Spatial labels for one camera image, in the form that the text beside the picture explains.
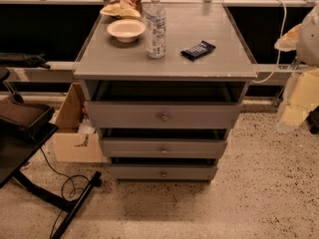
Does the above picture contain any grey top drawer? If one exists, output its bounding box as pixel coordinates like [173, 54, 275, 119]
[84, 81, 243, 129]

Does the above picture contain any grey drawer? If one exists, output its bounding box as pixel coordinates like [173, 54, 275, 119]
[84, 81, 243, 129]
[100, 128, 229, 158]
[110, 157, 217, 181]

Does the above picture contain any white bowl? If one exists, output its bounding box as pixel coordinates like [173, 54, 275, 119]
[107, 19, 146, 43]

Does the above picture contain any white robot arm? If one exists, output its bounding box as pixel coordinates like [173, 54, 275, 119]
[274, 5, 319, 127]

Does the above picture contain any black stand with tray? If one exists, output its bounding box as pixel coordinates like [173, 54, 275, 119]
[0, 67, 102, 239]

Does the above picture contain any grey bottom drawer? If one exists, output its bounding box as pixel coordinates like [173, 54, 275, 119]
[110, 157, 217, 181]

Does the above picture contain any dark blue snack packet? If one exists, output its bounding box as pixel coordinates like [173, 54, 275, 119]
[180, 41, 215, 61]

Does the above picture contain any grey drawer cabinet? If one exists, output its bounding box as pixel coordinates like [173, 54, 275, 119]
[75, 3, 257, 181]

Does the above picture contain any cardboard box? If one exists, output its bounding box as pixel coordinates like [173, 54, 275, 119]
[52, 83, 107, 163]

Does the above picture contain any brown cushion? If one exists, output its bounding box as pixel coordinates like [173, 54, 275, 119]
[0, 93, 54, 126]

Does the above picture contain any grey middle drawer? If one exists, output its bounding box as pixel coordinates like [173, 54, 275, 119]
[100, 128, 229, 158]

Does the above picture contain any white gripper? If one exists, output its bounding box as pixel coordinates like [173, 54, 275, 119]
[274, 24, 319, 133]

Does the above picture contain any aluminium frame rail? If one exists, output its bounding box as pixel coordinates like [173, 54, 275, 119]
[8, 62, 308, 86]

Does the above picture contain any clear plastic water bottle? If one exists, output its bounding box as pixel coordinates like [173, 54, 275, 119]
[145, 0, 166, 59]

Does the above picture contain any yellow crumpled cloth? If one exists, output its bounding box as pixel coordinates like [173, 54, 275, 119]
[100, 2, 142, 20]

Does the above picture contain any white cable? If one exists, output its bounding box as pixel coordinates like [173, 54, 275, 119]
[251, 0, 288, 85]

